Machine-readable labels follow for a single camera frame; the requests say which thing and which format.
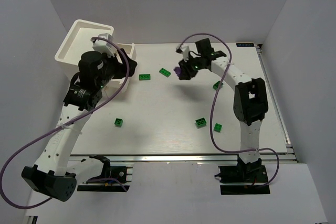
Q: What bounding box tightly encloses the purple lego brick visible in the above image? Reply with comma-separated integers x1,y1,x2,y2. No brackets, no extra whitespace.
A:
174,67,181,76

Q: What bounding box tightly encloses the white drawer cabinet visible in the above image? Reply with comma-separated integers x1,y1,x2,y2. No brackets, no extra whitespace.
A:
54,19,139,93

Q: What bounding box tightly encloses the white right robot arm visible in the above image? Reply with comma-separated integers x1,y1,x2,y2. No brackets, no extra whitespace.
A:
174,38,268,165

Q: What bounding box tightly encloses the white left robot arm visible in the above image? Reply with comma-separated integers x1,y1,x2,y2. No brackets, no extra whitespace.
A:
22,48,137,202

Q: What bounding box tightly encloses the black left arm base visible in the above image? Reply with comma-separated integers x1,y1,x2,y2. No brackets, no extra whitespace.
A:
77,163,133,193

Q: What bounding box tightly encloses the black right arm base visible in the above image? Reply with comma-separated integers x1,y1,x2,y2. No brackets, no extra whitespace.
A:
214,165,270,195

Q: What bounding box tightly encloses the green lego brick tilted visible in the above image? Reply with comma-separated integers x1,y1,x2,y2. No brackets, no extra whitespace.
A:
159,68,171,77

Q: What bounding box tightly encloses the green lego beside purple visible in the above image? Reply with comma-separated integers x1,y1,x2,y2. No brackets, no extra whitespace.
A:
213,81,223,90

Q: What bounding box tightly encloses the green flat lego long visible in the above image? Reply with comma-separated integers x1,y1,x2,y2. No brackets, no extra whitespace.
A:
139,74,151,81

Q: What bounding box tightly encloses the green lego brick lower right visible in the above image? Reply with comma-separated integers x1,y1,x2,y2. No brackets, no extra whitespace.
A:
195,118,207,129

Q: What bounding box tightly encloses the green small lego left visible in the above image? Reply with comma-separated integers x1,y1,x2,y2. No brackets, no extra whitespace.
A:
114,118,123,127

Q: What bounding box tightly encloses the green small lego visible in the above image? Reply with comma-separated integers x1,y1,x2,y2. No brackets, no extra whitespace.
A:
114,118,123,127
213,123,222,133

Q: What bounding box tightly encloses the green small lego right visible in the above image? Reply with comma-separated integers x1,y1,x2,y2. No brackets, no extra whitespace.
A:
213,123,222,133

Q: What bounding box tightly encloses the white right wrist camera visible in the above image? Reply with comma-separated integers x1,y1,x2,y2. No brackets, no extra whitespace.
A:
175,45,190,62

